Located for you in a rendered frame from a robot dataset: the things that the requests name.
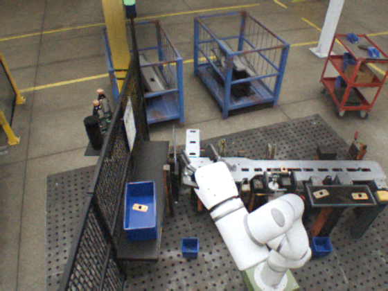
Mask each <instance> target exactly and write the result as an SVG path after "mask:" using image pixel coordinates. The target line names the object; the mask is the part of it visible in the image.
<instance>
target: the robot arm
mask: <svg viewBox="0 0 388 291"><path fill-rule="evenodd" d="M204 151H205V153H207V155H208V157H209V159H210V161H213V164H211V165H208V166H202V167H200V168H198V169H196V168H195V167H193V166H191V165H190V164H191V160H190V159H189V158H188V155H187V152H186V151H185V150H182V152H181V153H179V154H178V157H179V160H180V162H181V164H182V165H183V167H184V169H183V172H182V186H187V187H189V188H194V190H195V191H196V193H197V194H198V196H199V197H200V200H201V201H202V202H203V204H204V205H205V207H206V208H207V209H208V210H209V209H210V210H211V211H213V213H211V216H212V218H213V221H214V222H215V224H216V226H217V228H218V230H219V232H220V233H221V235H222V239H223V240H224V242H225V244H226V246H227V247H228V248H229V251H230V252H231V255H232V257H233V259H234V261H235V262H236V265H237V266H238V269H239V270H247V269H249V268H251V267H253V266H255V265H257V267H256V269H255V272H254V280H255V283H256V284H257V286H258V287H259V288H260V289H261V290H262V291H282V290H283V289H284V288H285V287H286V285H287V281H288V280H287V276H286V274H285V272H286V271H287V270H288V268H300V267H303V266H304V265H306V263H307V262H308V260H309V259H310V257H311V249H310V247H309V246H308V235H307V233H306V231H305V229H304V227H303V224H302V220H301V217H302V215H303V210H304V205H303V201H302V200H301V198H300V197H299V196H298V195H295V194H287V195H282V196H280V197H278V198H277V199H275V200H272V201H271V202H268V203H267V204H266V205H264V206H262V207H260V208H259V209H257V210H255V211H253V212H252V213H250V214H248V212H247V210H246V208H245V206H244V205H243V202H242V201H241V200H240V198H238V199H237V200H236V198H237V196H238V189H237V188H236V185H235V182H234V180H233V178H232V176H231V174H230V172H231V169H232V168H233V167H232V165H229V164H228V163H227V161H226V160H224V159H222V157H221V156H220V155H218V154H217V153H216V152H215V150H214V147H213V145H212V143H210V144H209V145H208V146H207V147H206V148H205V149H204ZM189 170H190V171H189ZM191 171H192V172H191ZM187 176H189V177H190V178H189V179H190V180H188V177H187ZM265 243H267V245H268V246H269V247H270V248H271V249H272V250H271V251H270V252H269V250H268V248H267V246H266V244H265ZM264 260H265V262H264V263H262V262H263V261H264ZM259 264H260V265H259Z"/></svg>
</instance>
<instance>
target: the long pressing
mask: <svg viewBox="0 0 388 291"><path fill-rule="evenodd" d="M189 159H190V160H191V164H190V165H191V166H193V167H195V168H196V169H198V168H199V166H208V165H211V164H213V161H210V159H209V158H208V157H189ZM222 159H224V160H226V161H227V163H228V164H229V165H234V164H235V165H237V169H236V171H232V170H231V172H230V174H231V176H232V178H233V180H234V182H235V183H240V182H241V181H242V179H243V177H248V178H249V181H250V179H252V178H253V177H255V176H263V171H264V170H266V169H267V168H281V165H286V168H300V169H301V172H295V173H296V176H297V181H302V182H307V181H308V180H309V178H310V176H319V177H320V178H321V180H322V181H323V179H324V178H325V176H327V175H331V177H332V179H331V180H330V182H332V181H333V179H334V177H335V176H336V173H348V174H349V176H350V178H351V181H352V182H365V181H372V180H373V178H382V179H384V181H385V180H386V174H385V173H384V172H383V171H382V168H381V166H380V164H379V163H378V162H376V161H363V160H319V161H266V160H251V159H247V158H244V157H222ZM201 161H202V162H201ZM358 167H361V168H369V169H370V172H362V171H357V172H348V171H347V168H355V169H356V170H357V168H358ZM241 168H248V169H249V172H243V171H242V170H241ZM254 168H261V169H262V172H255V171H254ZM304 168H310V169H313V171H307V172H304V171H303V170H304ZM334 168H341V169H342V172H334V171H333V170H332V169H334ZM318 169H328V171H318ZM266 171H267V170H266ZM267 174H268V175H271V172H267Z"/></svg>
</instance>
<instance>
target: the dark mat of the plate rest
mask: <svg viewBox="0 0 388 291"><path fill-rule="evenodd" d="M308 188H309V191H310V196H311V198H312V201H313V204H314V205H327V204H375V202H374V201H373V199H372V196H371V195H370V193H369V189H368V188H367V187H366V186H333V187H308ZM323 189H326V191H327V192H328V195H326V196H323V197H320V198H316V197H315V195H314V194H313V193H314V192H317V191H321V190H323ZM352 193H366V195H367V199H354V198H353V196H352Z"/></svg>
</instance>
